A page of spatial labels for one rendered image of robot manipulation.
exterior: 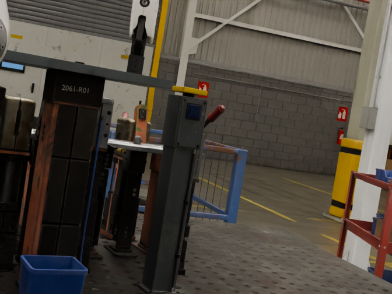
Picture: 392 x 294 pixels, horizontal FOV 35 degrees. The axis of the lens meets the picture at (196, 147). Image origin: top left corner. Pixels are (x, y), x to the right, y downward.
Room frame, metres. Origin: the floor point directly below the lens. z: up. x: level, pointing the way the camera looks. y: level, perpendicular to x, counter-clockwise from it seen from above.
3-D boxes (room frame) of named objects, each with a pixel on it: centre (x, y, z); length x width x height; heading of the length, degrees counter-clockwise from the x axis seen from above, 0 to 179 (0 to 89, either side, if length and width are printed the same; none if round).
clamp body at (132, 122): (1.89, 0.20, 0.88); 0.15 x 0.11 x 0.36; 29
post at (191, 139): (1.39, 0.03, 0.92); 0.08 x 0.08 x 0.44; 29
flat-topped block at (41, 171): (1.26, 0.26, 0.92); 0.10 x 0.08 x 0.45; 119
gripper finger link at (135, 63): (1.28, 0.15, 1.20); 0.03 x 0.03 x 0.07; 5
